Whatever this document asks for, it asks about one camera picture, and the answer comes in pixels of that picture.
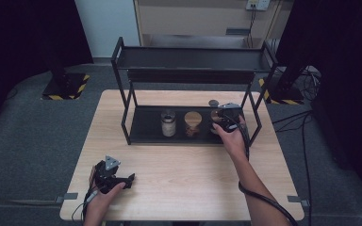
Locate glass jar with metal lid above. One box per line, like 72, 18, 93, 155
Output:
160, 108, 177, 137

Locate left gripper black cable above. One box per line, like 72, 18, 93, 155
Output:
71, 185, 101, 224

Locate person's right hand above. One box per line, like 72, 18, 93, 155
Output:
211, 115, 250, 162

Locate tangled cable bundle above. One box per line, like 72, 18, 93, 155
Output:
298, 67, 322, 102

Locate beige wooden cabinet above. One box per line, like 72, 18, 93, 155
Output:
133, 0, 293, 50

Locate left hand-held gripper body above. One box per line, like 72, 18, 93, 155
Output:
92, 154, 126, 194

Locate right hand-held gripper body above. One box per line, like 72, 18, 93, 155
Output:
216, 103, 245, 133

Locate dark curtain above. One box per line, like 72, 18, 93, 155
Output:
0, 0, 94, 136
276, 0, 362, 197

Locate white wall socket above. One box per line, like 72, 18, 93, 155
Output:
245, 0, 272, 12

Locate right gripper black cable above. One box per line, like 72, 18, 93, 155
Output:
222, 114, 300, 226

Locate black cables from wall socket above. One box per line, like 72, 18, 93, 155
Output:
245, 8, 258, 50

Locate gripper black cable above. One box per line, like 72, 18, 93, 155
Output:
71, 185, 101, 224
222, 114, 300, 226

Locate black floor cables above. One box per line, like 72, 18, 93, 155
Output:
271, 109, 315, 226

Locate glass jar with wooden lid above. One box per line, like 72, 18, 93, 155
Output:
209, 107, 224, 136
183, 110, 203, 138

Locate grey table edge bracket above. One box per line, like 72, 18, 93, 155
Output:
287, 195, 310, 208
55, 192, 79, 204

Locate black stand with striped base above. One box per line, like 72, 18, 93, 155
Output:
257, 64, 305, 106
41, 46, 91, 102

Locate black metal two-tier shelf rack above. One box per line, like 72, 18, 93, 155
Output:
110, 36, 279, 148

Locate person's left hand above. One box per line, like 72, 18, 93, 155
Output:
84, 166, 127, 221

